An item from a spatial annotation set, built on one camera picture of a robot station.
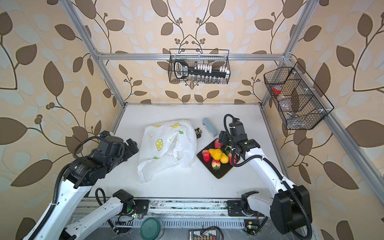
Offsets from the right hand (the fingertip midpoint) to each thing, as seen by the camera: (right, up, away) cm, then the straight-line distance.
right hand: (226, 137), depth 84 cm
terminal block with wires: (-10, -41, -17) cm, 46 cm away
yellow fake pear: (-6, -10, +1) cm, 11 cm away
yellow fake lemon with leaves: (-1, -12, +2) cm, 12 cm away
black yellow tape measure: (-16, +1, +16) cm, 22 cm away
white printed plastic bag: (-33, -4, -6) cm, 34 cm away
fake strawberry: (+3, -11, +3) cm, 12 cm away
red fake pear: (-11, -12, +5) cm, 17 cm away
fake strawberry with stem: (-6, -16, 0) cm, 17 cm away
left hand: (-47, -3, -16) cm, 49 cm away
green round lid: (-36, -35, -23) cm, 55 cm away
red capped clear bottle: (+31, +27, +5) cm, 42 cm away
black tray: (-1, -19, +3) cm, 19 cm away
